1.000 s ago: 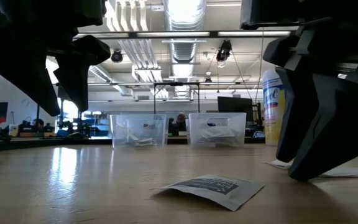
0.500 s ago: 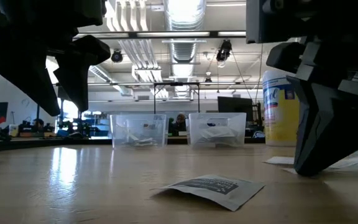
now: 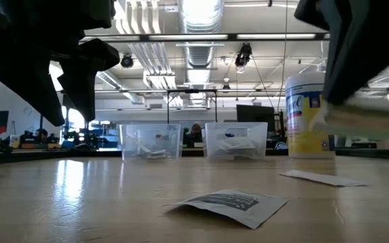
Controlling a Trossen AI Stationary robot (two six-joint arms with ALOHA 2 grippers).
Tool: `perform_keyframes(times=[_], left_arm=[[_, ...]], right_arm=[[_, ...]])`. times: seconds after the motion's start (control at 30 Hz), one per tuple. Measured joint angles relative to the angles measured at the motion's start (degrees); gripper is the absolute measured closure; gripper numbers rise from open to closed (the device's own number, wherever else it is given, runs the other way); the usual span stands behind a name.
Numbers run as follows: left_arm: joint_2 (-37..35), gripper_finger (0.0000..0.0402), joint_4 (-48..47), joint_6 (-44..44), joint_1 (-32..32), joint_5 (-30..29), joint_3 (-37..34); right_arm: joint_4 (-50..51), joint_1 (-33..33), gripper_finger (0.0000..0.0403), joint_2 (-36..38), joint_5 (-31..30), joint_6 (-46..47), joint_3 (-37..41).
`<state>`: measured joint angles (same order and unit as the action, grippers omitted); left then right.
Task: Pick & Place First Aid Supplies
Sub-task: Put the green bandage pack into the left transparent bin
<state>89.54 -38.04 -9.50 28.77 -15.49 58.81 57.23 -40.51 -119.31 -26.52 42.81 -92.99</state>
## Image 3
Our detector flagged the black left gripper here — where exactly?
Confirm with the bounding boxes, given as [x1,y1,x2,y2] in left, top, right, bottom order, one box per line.
[0,0,121,128]

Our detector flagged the white square wipe packet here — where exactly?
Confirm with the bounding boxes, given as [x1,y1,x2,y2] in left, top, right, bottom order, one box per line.
[214,151,246,161]
[173,188,289,231]
[219,136,260,153]

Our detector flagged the black background robot arms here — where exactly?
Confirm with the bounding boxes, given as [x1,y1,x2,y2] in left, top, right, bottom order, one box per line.
[18,128,101,150]

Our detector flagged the yellow disinfectant wipes canister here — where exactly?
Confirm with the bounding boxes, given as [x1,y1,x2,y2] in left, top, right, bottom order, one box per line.
[284,73,336,159]

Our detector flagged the black monitor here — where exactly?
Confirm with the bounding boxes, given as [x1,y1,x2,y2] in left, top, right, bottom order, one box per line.
[236,104,276,132]

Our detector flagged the clear plastic bin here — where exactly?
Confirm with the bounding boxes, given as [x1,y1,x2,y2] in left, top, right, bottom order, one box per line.
[119,123,182,161]
[204,121,269,161]

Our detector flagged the white bandage wrapper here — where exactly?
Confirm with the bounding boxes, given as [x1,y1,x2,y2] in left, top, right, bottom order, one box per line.
[278,169,368,188]

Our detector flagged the person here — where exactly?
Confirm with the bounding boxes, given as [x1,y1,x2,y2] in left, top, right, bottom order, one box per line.
[184,122,205,148]

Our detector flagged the black ceiling-hung camera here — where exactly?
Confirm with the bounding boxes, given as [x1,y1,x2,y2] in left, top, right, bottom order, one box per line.
[234,42,253,68]
[120,53,134,68]

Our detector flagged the silver ceiling duct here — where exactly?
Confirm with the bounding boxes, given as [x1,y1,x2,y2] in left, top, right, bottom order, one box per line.
[177,0,226,109]

